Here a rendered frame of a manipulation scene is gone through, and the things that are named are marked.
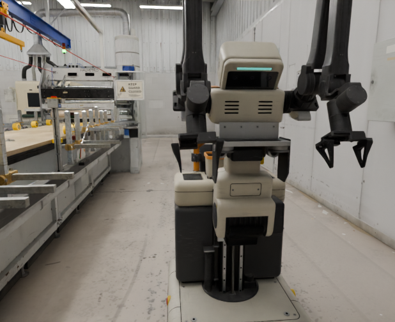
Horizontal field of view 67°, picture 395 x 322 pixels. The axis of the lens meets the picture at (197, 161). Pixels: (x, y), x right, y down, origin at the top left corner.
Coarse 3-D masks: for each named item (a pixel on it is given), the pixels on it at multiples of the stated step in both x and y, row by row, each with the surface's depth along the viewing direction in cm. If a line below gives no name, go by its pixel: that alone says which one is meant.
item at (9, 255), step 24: (48, 144) 248; (24, 168) 206; (48, 168) 247; (96, 168) 426; (72, 192) 319; (48, 216) 254; (72, 216) 315; (24, 240) 212; (48, 240) 251; (0, 264) 181; (24, 264) 213; (0, 288) 174
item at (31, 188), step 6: (0, 186) 124; (6, 186) 124; (12, 186) 124; (18, 186) 124; (24, 186) 124; (30, 186) 124; (36, 186) 124; (42, 186) 124; (48, 186) 124; (54, 186) 125; (0, 192) 122; (6, 192) 123; (12, 192) 123; (18, 192) 123; (24, 192) 123; (30, 192) 123; (36, 192) 124; (42, 192) 124; (48, 192) 124
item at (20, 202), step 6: (0, 198) 100; (6, 198) 100; (12, 198) 100; (18, 198) 100; (24, 198) 100; (0, 204) 99; (6, 204) 99; (12, 204) 99; (18, 204) 99; (24, 204) 99
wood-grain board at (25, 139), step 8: (24, 128) 363; (32, 128) 363; (40, 128) 363; (48, 128) 363; (8, 136) 267; (16, 136) 267; (24, 136) 267; (32, 136) 267; (40, 136) 267; (48, 136) 267; (64, 136) 271; (8, 144) 207; (16, 144) 207; (24, 144) 207; (32, 144) 207; (40, 144) 220; (8, 152) 176; (16, 152) 184
